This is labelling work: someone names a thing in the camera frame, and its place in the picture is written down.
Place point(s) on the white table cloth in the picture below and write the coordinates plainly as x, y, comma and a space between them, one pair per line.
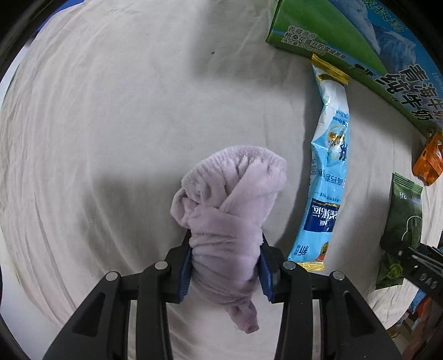
116, 100

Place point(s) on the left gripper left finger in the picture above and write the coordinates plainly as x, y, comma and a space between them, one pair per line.
99, 328

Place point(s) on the blue plastic bag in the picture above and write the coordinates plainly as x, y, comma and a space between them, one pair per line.
419, 297

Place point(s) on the light blue stick packet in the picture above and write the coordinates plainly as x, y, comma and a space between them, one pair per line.
329, 165

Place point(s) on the purple fluffy towel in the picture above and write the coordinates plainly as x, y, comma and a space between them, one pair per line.
224, 201

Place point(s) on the green snack packet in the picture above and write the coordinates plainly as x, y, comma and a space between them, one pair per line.
404, 224

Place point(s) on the orange snack packet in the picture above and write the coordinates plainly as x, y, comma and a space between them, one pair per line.
428, 166

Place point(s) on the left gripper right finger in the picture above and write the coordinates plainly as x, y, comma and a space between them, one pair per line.
349, 329

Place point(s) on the cardboard box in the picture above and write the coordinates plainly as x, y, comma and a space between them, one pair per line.
370, 43

